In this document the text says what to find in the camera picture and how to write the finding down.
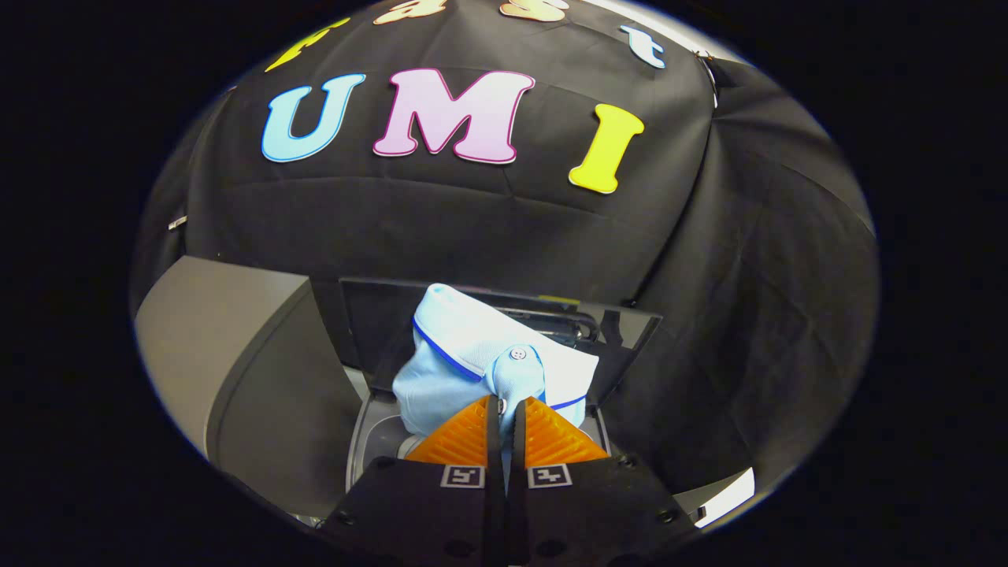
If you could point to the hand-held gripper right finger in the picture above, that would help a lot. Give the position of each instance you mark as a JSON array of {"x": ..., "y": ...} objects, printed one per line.
[{"x": 517, "y": 504}]

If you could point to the black backdrop cloth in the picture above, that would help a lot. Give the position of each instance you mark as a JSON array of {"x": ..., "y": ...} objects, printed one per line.
[{"x": 472, "y": 228}]

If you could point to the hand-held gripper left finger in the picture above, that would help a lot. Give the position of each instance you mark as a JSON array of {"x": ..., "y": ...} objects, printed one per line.
[{"x": 494, "y": 504}]

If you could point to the silver cloth clip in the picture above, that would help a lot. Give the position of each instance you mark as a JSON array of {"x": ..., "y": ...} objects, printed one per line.
[{"x": 177, "y": 223}]

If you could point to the light blue polo shirt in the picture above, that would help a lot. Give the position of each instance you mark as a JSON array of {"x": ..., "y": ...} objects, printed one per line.
[{"x": 457, "y": 331}]

